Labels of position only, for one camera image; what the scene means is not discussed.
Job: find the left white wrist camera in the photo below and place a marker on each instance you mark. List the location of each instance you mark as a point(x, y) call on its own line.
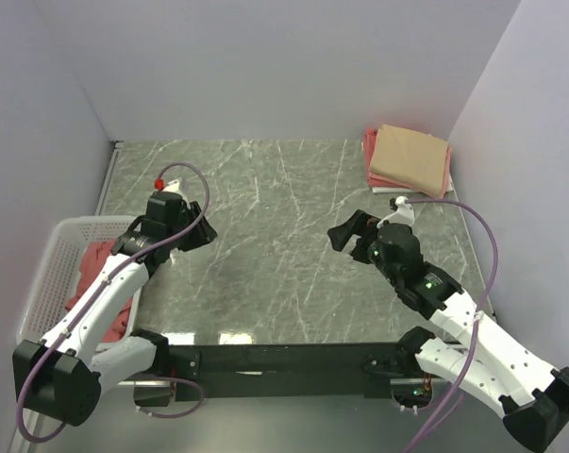
point(171, 190)

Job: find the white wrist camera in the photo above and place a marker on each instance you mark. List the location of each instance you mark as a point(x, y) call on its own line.
point(403, 213)
point(171, 190)

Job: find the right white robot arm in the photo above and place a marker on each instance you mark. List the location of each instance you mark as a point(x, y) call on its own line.
point(530, 395)

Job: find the folded pink t shirt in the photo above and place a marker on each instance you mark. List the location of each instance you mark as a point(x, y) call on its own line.
point(373, 160)

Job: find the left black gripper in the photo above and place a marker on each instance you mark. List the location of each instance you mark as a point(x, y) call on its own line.
point(203, 235)

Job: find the folded white t shirt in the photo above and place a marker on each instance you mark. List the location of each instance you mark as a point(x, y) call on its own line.
point(450, 188)

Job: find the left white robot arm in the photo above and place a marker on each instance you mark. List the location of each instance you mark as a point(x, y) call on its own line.
point(62, 375)

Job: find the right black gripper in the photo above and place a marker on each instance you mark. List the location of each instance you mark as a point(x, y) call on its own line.
point(356, 225)

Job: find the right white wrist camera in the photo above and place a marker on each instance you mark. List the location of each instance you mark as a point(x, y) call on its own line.
point(403, 213)

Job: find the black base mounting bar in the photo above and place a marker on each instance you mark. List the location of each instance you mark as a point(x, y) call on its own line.
point(280, 370)

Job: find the folded beige t shirt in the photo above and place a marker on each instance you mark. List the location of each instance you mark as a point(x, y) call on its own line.
point(409, 160)

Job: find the white plastic laundry basket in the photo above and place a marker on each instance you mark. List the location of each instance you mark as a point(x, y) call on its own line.
point(56, 279)

